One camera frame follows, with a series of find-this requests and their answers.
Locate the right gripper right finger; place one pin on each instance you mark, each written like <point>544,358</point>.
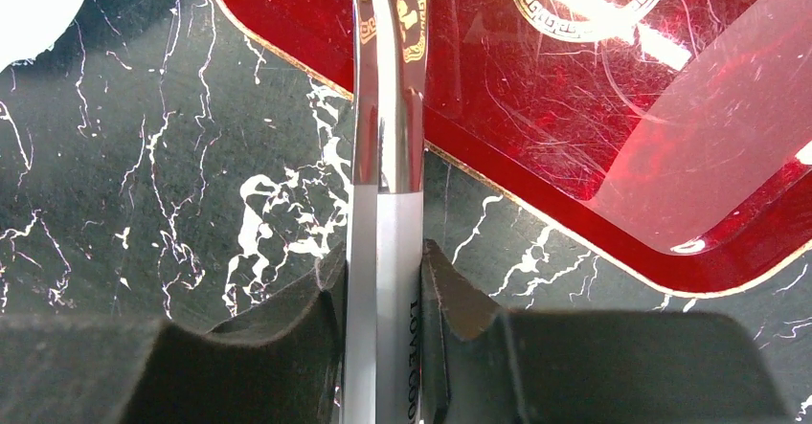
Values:
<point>486,363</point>

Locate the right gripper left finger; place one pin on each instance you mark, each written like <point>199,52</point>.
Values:
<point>277,362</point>

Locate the silver metal tongs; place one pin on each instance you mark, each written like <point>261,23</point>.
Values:
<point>382,357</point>

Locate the red rectangular tray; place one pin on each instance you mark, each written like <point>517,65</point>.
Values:
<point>673,135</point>

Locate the blue three-tier cake stand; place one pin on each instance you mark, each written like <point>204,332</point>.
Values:
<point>30,27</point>

